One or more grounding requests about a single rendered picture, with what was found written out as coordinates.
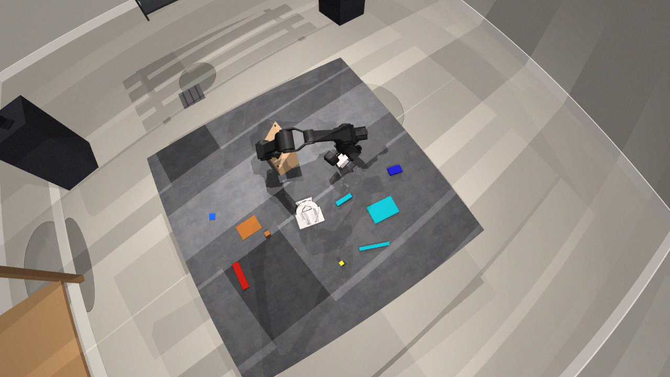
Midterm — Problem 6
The red flat bar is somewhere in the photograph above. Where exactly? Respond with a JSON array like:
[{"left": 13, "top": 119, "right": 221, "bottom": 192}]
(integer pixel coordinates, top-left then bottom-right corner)
[{"left": 232, "top": 262, "right": 249, "bottom": 290}]

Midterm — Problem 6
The blue rectangular block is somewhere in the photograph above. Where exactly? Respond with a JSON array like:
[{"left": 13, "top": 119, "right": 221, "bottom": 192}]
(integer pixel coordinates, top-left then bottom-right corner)
[{"left": 387, "top": 165, "right": 402, "bottom": 176}]

